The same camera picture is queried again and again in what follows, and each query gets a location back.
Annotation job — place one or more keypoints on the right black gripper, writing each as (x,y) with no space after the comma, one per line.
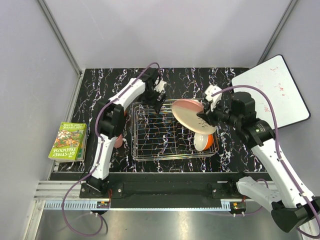
(208,116)

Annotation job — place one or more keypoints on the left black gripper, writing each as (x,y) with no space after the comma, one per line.
(155,103)

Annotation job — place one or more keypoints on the pink cream floral plate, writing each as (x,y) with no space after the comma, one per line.
(185,111)

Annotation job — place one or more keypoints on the orange white bowl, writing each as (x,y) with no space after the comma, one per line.
(202,142)

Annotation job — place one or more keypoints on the pink plastic cup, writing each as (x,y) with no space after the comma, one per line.
(118,142)

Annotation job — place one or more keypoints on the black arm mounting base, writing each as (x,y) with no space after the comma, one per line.
(205,184)

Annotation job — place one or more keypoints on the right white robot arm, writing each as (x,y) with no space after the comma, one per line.
(295,204)

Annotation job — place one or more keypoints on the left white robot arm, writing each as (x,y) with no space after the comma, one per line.
(110,123)

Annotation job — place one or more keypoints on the green treehouse book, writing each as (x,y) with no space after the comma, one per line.
(70,143)

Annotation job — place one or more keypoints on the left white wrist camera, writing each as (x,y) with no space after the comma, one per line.
(160,86)

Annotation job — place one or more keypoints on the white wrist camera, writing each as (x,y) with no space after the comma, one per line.
(160,86)
(213,94)

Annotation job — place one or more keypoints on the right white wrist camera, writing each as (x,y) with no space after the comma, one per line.
(213,94)

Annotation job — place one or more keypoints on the metal wire dish rack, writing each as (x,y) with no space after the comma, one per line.
(159,136)

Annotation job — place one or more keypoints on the white whiteboard black frame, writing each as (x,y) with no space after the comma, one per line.
(274,79)

